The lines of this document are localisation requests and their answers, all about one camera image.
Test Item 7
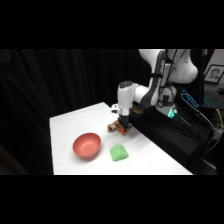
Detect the green folded cloth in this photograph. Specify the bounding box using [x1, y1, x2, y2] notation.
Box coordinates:
[109, 144, 130, 163]

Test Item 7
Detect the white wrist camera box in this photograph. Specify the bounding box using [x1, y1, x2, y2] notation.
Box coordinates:
[110, 103, 120, 115]

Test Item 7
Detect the black curtain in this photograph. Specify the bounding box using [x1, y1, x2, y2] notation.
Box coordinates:
[0, 49, 158, 176]

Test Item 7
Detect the brown plush toy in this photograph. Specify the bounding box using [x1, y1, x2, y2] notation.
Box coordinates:
[106, 121, 123, 134]

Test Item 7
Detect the yellow cable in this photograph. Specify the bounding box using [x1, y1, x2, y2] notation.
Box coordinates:
[207, 108, 224, 152]

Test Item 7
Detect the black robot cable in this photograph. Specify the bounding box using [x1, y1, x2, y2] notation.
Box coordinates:
[156, 49, 188, 108]

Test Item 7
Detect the green status light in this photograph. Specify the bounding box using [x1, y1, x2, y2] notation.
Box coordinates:
[167, 108, 177, 119]

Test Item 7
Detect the framed portrait picture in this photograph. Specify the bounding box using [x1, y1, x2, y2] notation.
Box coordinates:
[203, 64, 224, 84]

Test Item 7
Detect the pink bowl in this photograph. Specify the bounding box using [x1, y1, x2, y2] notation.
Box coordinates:
[72, 132, 102, 160]

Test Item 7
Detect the black robot stand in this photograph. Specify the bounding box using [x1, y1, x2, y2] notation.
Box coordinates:
[123, 99, 216, 176]

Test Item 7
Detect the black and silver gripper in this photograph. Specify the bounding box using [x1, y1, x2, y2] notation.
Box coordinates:
[118, 113, 132, 135]

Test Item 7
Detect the blue-lit device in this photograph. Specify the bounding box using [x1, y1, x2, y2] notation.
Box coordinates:
[180, 88, 201, 110]

